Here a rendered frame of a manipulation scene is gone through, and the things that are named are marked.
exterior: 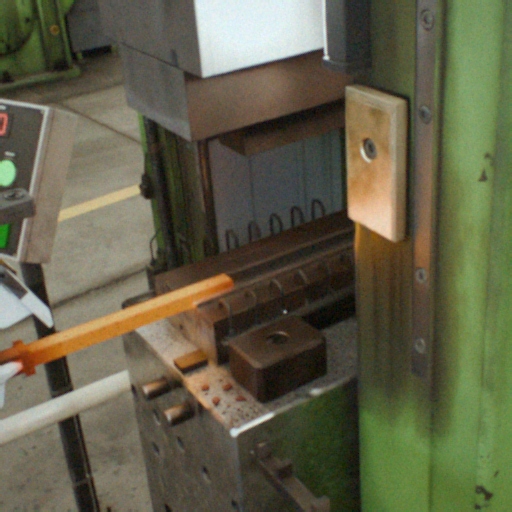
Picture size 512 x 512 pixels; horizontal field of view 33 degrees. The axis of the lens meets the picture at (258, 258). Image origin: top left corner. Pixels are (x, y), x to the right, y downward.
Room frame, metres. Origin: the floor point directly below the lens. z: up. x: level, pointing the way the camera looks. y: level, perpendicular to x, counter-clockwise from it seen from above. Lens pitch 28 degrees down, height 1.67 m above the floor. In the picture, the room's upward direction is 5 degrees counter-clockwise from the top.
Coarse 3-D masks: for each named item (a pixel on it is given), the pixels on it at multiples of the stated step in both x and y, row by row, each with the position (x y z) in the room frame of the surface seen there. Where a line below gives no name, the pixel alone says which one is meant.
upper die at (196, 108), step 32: (128, 64) 1.21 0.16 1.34; (160, 64) 1.12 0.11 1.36; (256, 64) 1.11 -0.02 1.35; (288, 64) 1.14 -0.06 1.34; (320, 64) 1.17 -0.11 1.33; (128, 96) 1.22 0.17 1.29; (160, 96) 1.13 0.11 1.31; (192, 96) 1.07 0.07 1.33; (224, 96) 1.09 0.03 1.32; (256, 96) 1.11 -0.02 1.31; (288, 96) 1.14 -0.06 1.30; (320, 96) 1.16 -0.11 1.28; (192, 128) 1.06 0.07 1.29; (224, 128) 1.09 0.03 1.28
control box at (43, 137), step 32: (0, 128) 1.52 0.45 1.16; (32, 128) 1.48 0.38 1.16; (64, 128) 1.50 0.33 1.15; (0, 160) 1.49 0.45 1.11; (32, 160) 1.45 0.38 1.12; (64, 160) 1.49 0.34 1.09; (0, 192) 1.46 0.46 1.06; (32, 192) 1.42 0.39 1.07; (32, 224) 1.41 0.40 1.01; (0, 256) 1.40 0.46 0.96; (32, 256) 1.39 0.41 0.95
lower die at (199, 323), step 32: (320, 224) 1.37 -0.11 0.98; (352, 224) 1.34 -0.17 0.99; (224, 256) 1.28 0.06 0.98; (256, 256) 1.25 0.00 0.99; (320, 256) 1.22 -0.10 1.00; (160, 288) 1.21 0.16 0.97; (256, 288) 1.15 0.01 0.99; (288, 288) 1.14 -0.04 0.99; (320, 288) 1.16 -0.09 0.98; (192, 320) 1.12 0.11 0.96; (224, 320) 1.07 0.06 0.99; (320, 320) 1.16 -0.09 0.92
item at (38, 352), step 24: (192, 288) 1.14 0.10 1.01; (216, 288) 1.14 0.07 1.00; (120, 312) 1.08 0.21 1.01; (144, 312) 1.08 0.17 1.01; (168, 312) 1.09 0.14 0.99; (48, 336) 1.03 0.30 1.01; (72, 336) 1.03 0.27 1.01; (96, 336) 1.04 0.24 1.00; (0, 360) 0.97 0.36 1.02; (24, 360) 0.98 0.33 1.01; (48, 360) 1.00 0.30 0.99
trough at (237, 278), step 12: (324, 240) 1.27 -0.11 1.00; (336, 240) 1.29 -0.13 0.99; (348, 240) 1.29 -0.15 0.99; (300, 252) 1.25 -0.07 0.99; (312, 252) 1.26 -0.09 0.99; (264, 264) 1.21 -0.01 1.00; (276, 264) 1.22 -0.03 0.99; (288, 264) 1.23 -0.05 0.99; (228, 276) 1.18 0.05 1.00; (240, 276) 1.19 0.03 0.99; (252, 276) 1.20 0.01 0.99
